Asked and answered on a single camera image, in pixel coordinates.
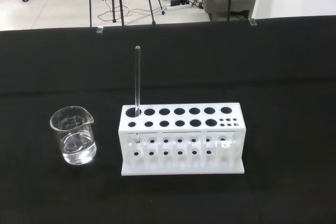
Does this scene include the white test tube rack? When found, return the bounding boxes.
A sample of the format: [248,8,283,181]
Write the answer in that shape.
[117,102,247,177]

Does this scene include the black bench cloth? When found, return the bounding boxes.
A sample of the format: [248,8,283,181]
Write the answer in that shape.
[0,15,336,224]

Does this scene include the white power strip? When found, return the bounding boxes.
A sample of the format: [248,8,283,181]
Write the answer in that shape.
[165,0,191,12]

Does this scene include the glass beaker with water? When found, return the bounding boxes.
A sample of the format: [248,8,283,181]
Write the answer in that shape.
[49,105,97,166]

